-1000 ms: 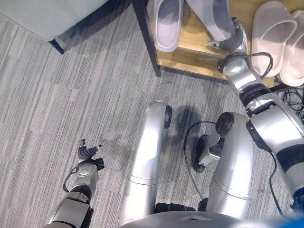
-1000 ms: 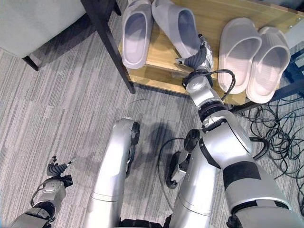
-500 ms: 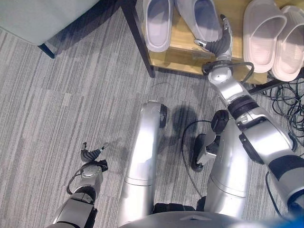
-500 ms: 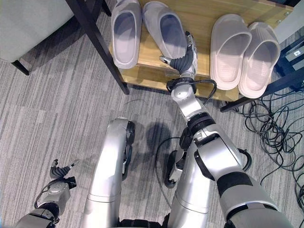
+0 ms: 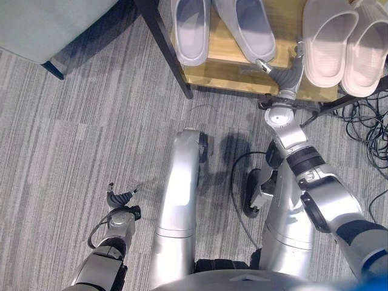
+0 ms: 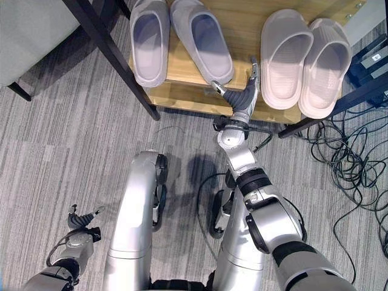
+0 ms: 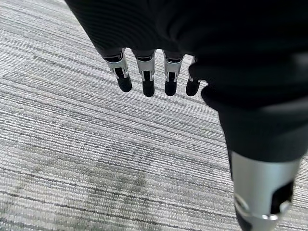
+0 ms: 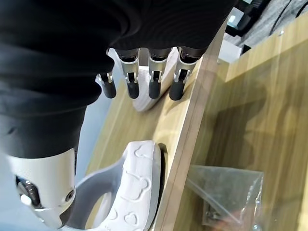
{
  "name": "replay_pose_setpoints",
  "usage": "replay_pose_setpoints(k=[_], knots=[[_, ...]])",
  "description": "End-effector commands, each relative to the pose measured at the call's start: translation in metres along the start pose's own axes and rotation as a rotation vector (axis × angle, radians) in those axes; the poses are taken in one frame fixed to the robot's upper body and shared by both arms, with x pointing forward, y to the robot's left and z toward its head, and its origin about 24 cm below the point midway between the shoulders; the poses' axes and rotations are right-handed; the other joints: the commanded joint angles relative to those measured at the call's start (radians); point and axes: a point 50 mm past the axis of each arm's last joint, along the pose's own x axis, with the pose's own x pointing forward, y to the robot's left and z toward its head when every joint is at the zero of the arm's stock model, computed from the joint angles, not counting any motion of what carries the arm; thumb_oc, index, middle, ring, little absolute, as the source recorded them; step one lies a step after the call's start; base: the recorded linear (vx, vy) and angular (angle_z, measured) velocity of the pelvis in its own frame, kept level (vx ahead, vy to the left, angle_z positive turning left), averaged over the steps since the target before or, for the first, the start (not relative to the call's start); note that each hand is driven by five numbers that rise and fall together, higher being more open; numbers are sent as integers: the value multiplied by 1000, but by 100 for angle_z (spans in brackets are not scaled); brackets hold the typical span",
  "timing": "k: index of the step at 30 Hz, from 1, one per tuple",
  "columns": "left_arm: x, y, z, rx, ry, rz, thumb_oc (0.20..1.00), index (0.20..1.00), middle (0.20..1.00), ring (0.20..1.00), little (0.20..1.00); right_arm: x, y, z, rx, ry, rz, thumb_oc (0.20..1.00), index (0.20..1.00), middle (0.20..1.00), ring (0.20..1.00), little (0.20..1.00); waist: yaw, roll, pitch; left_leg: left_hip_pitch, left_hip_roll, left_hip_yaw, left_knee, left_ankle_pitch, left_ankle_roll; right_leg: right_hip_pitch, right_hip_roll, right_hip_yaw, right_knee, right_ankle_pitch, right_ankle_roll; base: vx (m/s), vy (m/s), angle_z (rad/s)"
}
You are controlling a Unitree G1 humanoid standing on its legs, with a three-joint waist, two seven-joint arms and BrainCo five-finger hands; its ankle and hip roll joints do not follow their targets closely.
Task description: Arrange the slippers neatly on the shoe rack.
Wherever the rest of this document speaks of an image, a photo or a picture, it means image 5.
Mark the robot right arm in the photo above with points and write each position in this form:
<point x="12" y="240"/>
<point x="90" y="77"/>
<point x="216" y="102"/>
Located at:
<point x="330" y="200"/>

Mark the grey slipper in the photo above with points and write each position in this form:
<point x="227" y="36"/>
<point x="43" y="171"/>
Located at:
<point x="251" y="30"/>
<point x="191" y="33"/>

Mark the robot left leg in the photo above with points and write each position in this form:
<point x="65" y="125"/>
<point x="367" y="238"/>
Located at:
<point x="179" y="197"/>

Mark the white slipper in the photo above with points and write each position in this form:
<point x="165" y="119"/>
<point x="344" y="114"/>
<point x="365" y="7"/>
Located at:
<point x="327" y="45"/>
<point x="365" y="60"/>

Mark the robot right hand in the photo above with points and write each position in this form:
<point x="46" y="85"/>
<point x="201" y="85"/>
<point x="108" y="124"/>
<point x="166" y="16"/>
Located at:
<point x="286" y="79"/>

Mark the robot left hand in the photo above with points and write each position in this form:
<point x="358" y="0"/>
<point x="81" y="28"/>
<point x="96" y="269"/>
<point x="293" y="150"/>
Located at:
<point x="119" y="200"/>

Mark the wooden shoe rack black frame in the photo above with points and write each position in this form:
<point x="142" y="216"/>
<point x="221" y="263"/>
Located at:
<point x="224" y="75"/>

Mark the light green upholstered chair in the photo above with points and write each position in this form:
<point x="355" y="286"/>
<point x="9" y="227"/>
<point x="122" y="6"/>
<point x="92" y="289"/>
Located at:
<point x="36" y="27"/>

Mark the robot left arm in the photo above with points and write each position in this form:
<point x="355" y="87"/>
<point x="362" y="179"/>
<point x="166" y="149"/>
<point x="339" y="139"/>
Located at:
<point x="104" y="260"/>

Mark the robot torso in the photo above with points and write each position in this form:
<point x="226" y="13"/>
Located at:
<point x="257" y="282"/>

